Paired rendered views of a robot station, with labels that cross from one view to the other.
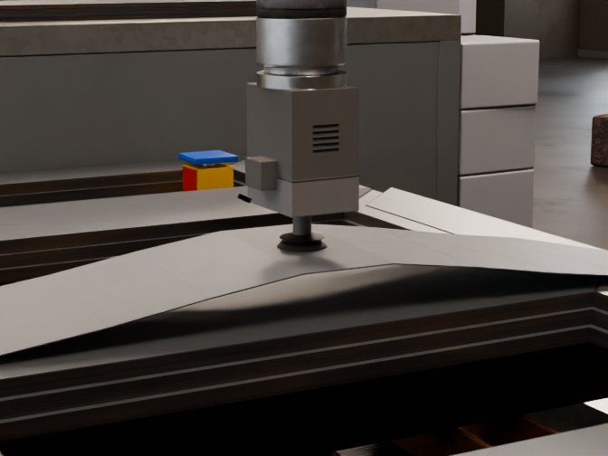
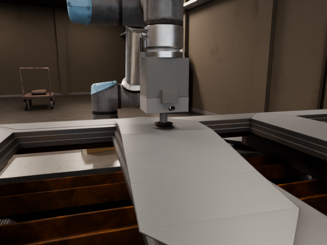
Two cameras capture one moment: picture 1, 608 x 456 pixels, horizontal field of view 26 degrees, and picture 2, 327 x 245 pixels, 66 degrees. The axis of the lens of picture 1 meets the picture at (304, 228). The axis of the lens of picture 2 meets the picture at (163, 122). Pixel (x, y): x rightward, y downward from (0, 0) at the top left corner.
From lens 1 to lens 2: 1.12 m
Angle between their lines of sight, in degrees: 76
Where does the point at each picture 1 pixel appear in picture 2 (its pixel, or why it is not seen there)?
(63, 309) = (216, 182)
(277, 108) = (176, 66)
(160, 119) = not seen: outside the picture
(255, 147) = (154, 86)
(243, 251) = (165, 133)
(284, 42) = (180, 36)
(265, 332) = not seen: hidden behind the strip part
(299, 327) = not seen: hidden behind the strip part
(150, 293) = (209, 156)
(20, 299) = (180, 196)
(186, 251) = (147, 143)
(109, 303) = (216, 167)
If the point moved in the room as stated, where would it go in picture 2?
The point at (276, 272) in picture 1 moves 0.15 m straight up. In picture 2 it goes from (205, 132) to (208, 51)
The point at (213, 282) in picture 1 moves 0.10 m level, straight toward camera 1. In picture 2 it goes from (207, 143) to (267, 145)
